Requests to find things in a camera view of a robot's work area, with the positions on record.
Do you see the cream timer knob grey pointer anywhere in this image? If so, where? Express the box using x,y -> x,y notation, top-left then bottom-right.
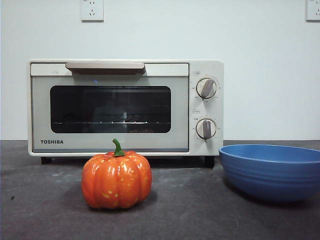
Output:
195,118 -> 217,141

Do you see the white wall socket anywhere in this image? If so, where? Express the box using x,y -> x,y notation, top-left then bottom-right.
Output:
80,0 -> 105,23
305,0 -> 320,23

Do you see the beige oven door handle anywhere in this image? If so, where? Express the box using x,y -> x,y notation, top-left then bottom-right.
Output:
65,61 -> 146,76

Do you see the blue ribbed bowl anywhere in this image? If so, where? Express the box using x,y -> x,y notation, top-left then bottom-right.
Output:
218,144 -> 320,203

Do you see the metal wire oven rack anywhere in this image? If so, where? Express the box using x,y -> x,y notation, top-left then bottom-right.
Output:
53,112 -> 161,126

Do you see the cream temperature knob grey pointer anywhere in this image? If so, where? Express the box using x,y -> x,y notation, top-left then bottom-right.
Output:
195,78 -> 218,100

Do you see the orange toy pumpkin green stem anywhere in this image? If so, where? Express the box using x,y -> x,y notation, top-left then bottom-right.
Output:
81,138 -> 153,210

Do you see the cream Toshiba toaster oven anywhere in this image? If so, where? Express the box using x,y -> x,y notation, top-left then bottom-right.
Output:
26,58 -> 225,169

